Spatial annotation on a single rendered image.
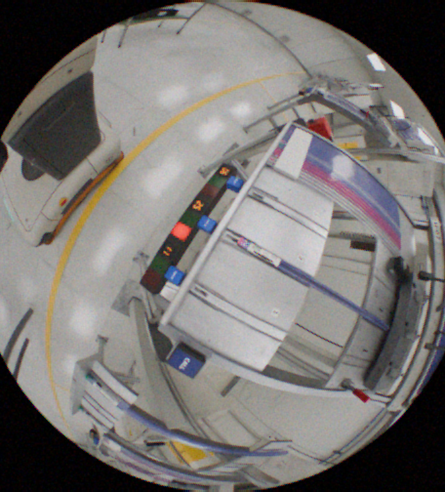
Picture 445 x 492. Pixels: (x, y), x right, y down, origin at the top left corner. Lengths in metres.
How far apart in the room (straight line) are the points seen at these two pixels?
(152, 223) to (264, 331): 0.84
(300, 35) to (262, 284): 8.97
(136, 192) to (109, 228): 0.27
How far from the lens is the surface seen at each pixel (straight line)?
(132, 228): 0.94
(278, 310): 0.27
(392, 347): 0.52
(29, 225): 0.85
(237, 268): 0.25
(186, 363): 0.25
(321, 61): 8.69
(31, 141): 0.48
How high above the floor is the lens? 0.93
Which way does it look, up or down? 54 degrees down
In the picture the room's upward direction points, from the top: 104 degrees clockwise
